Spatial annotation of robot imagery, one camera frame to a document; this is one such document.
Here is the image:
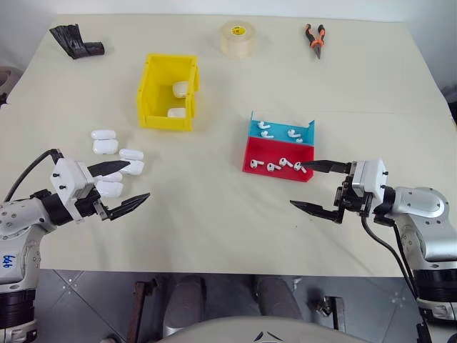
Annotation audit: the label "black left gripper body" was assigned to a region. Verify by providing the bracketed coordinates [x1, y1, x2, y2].
[73, 185, 111, 222]

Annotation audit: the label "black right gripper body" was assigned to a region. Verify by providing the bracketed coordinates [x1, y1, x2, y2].
[333, 161, 374, 217]

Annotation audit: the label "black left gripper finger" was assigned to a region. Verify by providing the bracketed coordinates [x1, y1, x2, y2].
[87, 160, 131, 179]
[106, 192, 151, 221]

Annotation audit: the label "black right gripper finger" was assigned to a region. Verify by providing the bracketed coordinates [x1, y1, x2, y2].
[301, 159, 348, 175]
[289, 199, 343, 224]

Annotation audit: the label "yellow plastic bin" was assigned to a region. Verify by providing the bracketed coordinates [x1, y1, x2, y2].
[136, 53, 201, 132]

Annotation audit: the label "red plastic tray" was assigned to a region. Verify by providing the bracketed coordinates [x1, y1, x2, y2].
[242, 136, 318, 184]

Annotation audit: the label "blue plastic tray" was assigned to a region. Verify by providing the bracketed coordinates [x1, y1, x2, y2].
[246, 110, 318, 148]

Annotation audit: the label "cream table cover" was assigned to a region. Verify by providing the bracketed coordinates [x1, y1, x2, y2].
[0, 14, 457, 279]

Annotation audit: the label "orange black pliers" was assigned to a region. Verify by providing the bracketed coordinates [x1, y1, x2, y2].
[303, 23, 326, 61]

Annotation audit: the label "black angled plastic part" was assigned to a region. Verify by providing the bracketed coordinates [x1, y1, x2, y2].
[49, 24, 106, 61]

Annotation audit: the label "grey robot torso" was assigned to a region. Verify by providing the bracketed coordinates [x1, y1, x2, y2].
[160, 315, 371, 343]

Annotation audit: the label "clear tape roll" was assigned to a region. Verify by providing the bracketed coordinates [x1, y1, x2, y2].
[219, 20, 258, 59]

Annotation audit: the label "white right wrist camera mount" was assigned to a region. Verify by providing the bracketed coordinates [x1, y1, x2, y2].
[351, 158, 389, 207]

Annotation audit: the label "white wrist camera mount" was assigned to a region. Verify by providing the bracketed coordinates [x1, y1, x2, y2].
[351, 158, 389, 207]
[49, 158, 96, 222]

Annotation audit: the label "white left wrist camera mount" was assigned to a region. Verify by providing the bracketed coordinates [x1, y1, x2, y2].
[49, 158, 96, 222]

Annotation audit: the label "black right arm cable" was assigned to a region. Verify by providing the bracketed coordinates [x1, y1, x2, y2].
[360, 213, 419, 302]

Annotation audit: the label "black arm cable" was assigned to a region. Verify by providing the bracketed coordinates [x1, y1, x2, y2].
[2, 148, 64, 204]
[360, 213, 419, 302]

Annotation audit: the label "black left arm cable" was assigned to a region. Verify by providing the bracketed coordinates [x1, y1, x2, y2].
[2, 148, 64, 204]

